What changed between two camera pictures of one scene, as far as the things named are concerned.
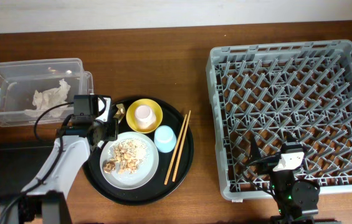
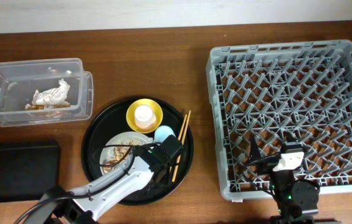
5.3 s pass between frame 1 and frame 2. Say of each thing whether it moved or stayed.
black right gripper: stayed
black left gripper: moved
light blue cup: stayed
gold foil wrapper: moved
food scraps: stayed
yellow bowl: stayed
